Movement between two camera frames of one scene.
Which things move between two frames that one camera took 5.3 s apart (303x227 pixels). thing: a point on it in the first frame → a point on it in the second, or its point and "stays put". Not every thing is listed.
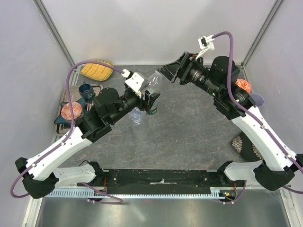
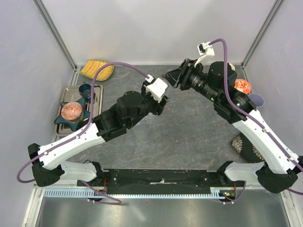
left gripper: [144, 105] → [159, 107]
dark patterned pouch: [243, 144] stays put
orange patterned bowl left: [76, 110] stays put
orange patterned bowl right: [244, 84] stays put
